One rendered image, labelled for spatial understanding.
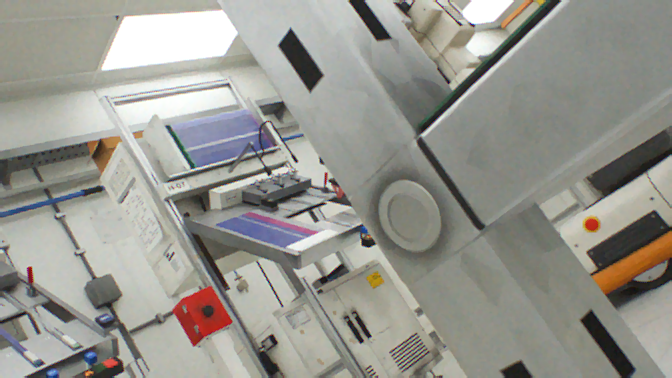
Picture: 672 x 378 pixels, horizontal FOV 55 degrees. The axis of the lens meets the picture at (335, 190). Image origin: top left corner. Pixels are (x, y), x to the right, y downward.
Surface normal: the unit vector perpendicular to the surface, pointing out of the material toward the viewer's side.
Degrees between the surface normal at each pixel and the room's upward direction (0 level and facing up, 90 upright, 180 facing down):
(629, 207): 90
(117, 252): 90
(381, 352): 90
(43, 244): 90
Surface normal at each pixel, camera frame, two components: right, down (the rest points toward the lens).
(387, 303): 0.53, -0.53
